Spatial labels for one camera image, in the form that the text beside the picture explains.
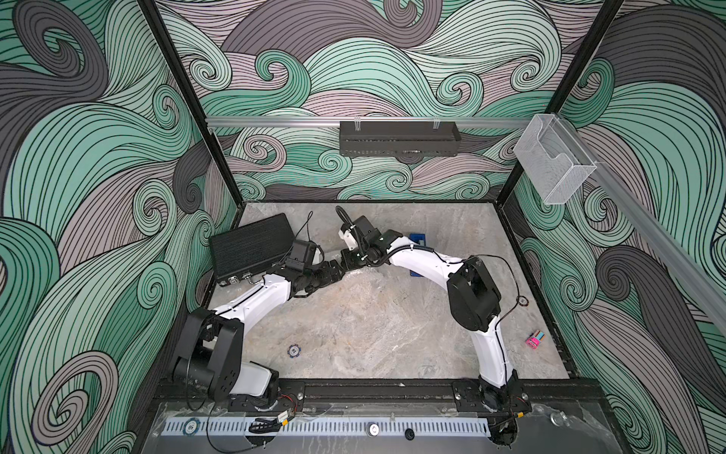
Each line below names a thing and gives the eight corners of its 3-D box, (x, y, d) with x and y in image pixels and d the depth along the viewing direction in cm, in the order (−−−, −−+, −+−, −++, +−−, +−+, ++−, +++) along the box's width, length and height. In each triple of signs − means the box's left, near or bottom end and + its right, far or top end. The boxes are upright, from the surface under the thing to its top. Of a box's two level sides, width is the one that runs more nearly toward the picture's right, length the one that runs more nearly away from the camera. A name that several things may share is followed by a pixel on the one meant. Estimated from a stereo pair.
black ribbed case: (221, 291, 95) (213, 281, 90) (215, 242, 109) (209, 231, 104) (302, 263, 103) (299, 253, 98) (287, 220, 116) (284, 210, 112)
